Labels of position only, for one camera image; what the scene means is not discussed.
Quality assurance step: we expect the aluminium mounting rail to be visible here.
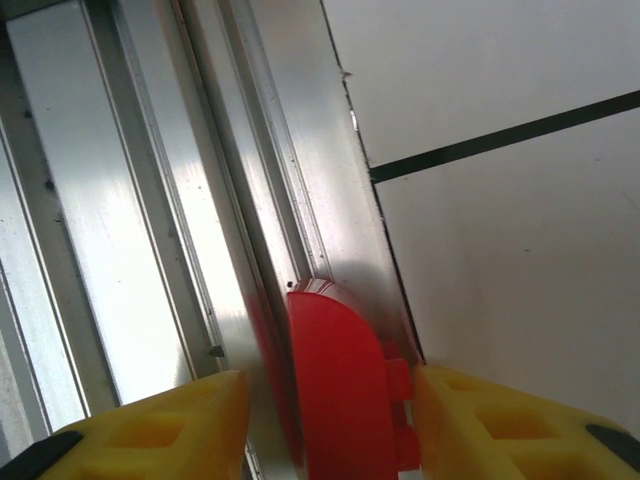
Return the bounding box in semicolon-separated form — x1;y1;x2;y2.
0;0;426;480

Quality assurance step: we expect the red rounded lego piece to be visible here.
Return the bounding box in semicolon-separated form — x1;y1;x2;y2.
286;279;425;475

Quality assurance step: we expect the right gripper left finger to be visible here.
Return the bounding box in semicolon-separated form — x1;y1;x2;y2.
0;369;251;480

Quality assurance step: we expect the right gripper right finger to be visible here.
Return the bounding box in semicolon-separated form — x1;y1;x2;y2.
412;364;640;480

